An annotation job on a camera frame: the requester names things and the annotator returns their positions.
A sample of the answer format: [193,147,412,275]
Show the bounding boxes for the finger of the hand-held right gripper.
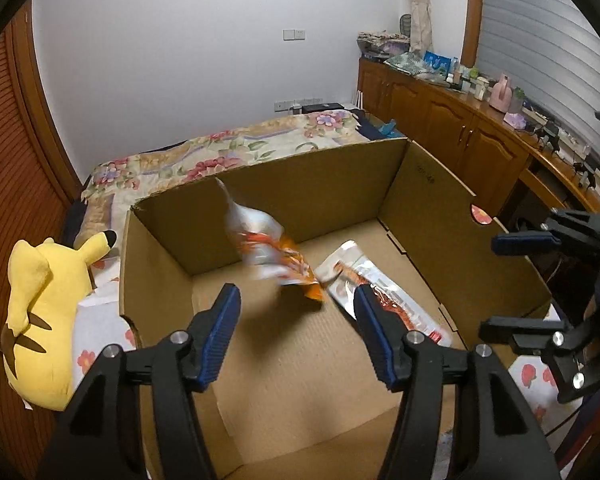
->
[478,314,600,403]
[491,208,600,257]

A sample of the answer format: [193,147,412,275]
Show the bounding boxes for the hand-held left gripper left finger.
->
[37,282,243,480]

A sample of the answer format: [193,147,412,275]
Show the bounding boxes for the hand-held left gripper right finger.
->
[352,284,563,480]

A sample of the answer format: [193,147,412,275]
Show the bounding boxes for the long white red snack packet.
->
[314,240,453,348]

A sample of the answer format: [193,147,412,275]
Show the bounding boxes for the brown cardboard box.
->
[119,138,553,480]

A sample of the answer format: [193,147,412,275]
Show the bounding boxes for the orange and white snack packet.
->
[215,177,327,303]

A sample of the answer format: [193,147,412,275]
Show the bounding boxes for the small black desk stand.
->
[532,120,563,153]

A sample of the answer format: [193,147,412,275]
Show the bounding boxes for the white flower print bedsheet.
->
[70,255,600,480]

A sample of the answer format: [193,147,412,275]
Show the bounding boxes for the pink bottle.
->
[489,74,513,112]

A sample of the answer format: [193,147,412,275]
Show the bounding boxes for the long wooden cabinet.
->
[357,57,600,221]

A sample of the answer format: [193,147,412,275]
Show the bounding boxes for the grey window blinds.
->
[475,0,600,176]

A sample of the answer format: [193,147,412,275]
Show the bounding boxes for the row of small bottles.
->
[445,57,496,101]

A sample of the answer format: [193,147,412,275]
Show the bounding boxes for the floral quilt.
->
[62,110,408,281]

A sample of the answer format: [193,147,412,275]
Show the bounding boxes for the yellow plush toy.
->
[0,230,118,413]

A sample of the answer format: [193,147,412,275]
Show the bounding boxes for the dark blue cloth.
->
[352,112,396,143]

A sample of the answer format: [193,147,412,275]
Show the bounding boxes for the blue box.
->
[424,51,451,73]

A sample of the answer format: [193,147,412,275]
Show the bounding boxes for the stack of printed packets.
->
[357,31,411,61]

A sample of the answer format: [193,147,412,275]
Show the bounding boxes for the brown slatted wooden door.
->
[0,0,88,461]

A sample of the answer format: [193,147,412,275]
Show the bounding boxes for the beige curtain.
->
[407,0,433,56]

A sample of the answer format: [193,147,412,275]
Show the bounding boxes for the wooden window frame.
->
[462,0,483,68]

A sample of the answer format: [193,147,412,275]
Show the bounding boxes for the white wall socket strip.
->
[275,97,323,112]

